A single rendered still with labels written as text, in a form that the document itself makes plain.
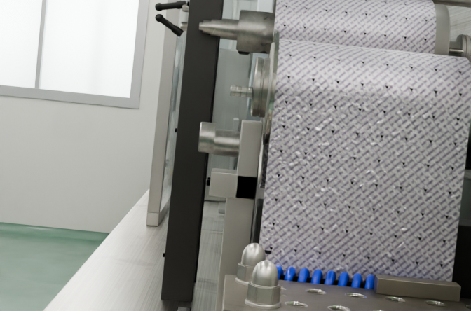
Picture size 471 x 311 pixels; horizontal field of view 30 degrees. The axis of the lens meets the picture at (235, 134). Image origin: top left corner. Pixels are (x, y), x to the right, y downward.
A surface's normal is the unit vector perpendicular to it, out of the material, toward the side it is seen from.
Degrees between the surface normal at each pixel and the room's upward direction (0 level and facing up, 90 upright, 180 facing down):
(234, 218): 90
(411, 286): 90
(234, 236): 90
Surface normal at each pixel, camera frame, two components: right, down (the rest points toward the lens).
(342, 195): 0.00, 0.05
